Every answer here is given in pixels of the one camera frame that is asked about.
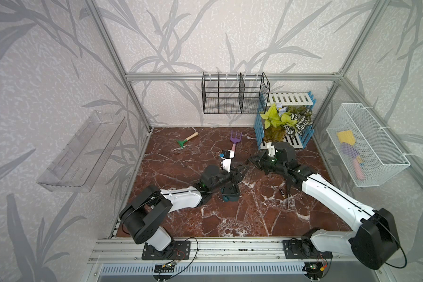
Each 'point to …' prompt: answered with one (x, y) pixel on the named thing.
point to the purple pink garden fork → (235, 140)
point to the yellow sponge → (346, 136)
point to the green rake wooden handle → (182, 143)
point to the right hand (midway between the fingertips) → (246, 156)
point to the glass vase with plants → (279, 120)
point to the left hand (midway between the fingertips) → (246, 167)
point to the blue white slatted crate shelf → (302, 99)
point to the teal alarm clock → (230, 192)
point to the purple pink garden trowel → (358, 163)
